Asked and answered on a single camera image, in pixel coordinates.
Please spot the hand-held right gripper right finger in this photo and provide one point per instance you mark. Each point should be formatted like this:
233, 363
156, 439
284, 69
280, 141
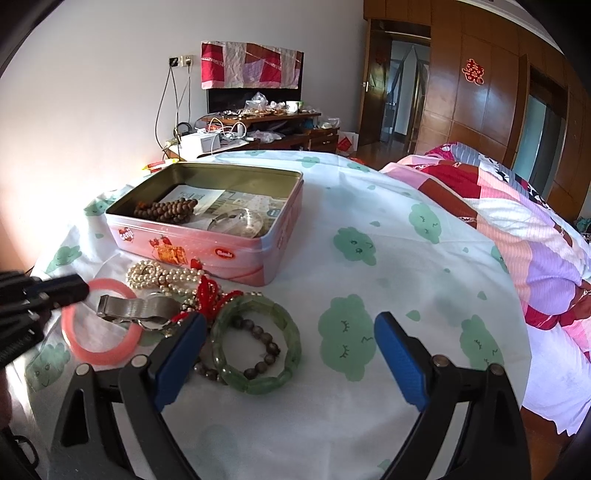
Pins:
400, 364

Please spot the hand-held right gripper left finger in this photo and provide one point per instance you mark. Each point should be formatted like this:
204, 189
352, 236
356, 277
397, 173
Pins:
180, 357

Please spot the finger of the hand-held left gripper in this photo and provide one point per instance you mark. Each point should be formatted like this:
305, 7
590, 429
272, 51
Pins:
64, 290

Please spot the pink bangle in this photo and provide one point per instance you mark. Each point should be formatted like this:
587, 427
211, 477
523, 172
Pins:
99, 353

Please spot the pink tin box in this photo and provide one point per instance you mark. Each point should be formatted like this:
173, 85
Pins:
217, 251

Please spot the white green-patterned bed sheet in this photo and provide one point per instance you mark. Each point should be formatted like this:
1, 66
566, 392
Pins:
378, 230

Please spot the yellow and red packet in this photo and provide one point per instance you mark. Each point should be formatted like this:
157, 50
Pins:
157, 165

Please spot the printed paper booklet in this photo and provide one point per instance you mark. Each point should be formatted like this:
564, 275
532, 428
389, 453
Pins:
240, 199

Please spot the pink patchwork quilt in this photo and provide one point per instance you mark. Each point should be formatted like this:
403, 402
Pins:
521, 217

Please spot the white box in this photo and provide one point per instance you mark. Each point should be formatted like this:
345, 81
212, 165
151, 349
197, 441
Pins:
198, 143

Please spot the red and white bag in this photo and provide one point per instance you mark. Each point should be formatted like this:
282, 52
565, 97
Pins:
346, 143

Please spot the cluttered wooden desk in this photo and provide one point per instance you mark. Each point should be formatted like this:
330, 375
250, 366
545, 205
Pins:
295, 136

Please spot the black television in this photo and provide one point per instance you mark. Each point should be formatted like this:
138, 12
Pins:
226, 99

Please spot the wooden wardrobe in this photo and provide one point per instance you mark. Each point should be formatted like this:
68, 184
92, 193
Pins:
498, 115

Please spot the white mug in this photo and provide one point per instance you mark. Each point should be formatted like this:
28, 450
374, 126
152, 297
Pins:
292, 106

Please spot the wooden door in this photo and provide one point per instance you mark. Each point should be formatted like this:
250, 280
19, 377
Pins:
371, 87

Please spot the red patchwork television cover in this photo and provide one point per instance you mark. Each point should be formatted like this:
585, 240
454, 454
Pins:
251, 64

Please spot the red paper-cut sticker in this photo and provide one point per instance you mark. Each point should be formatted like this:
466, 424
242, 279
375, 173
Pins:
473, 71

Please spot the wall power socket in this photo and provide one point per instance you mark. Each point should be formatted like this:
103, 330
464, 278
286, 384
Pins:
181, 61

